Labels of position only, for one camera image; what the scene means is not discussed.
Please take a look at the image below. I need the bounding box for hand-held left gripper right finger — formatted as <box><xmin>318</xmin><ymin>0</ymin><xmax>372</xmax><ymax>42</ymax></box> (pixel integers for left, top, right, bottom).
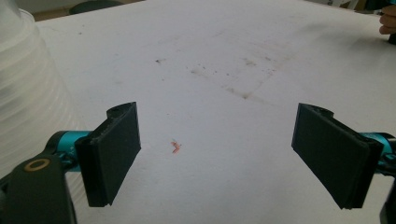
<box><xmin>291</xmin><ymin>103</ymin><xmax>385</xmax><ymax>210</ymax></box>

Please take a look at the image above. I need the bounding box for stack of clear plastic cups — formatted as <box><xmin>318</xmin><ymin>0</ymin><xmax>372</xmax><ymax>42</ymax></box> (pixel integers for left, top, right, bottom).
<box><xmin>0</xmin><ymin>0</ymin><xmax>85</xmax><ymax>178</ymax></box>

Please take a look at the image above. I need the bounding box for white foam board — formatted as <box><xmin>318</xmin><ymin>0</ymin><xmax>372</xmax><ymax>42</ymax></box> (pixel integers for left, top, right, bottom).
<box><xmin>0</xmin><ymin>0</ymin><xmax>396</xmax><ymax>224</ymax></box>

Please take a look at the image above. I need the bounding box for round black stool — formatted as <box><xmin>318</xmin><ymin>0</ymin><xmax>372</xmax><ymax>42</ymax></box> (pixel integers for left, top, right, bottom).
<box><xmin>68</xmin><ymin>0</ymin><xmax>125</xmax><ymax>16</ymax></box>

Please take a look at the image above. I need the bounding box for wooden table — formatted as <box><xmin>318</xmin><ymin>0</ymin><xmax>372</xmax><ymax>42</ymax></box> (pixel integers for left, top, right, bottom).
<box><xmin>31</xmin><ymin>0</ymin><xmax>148</xmax><ymax>22</ymax></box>

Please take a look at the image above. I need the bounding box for small red scrap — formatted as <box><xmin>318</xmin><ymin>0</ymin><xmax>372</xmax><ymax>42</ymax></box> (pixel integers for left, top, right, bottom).
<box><xmin>170</xmin><ymin>139</ymin><xmax>183</xmax><ymax>154</ymax></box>

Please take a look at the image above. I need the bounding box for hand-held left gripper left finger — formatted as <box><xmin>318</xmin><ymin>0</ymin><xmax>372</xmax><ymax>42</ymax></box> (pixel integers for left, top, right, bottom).
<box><xmin>74</xmin><ymin>102</ymin><xmax>142</xmax><ymax>208</ymax></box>

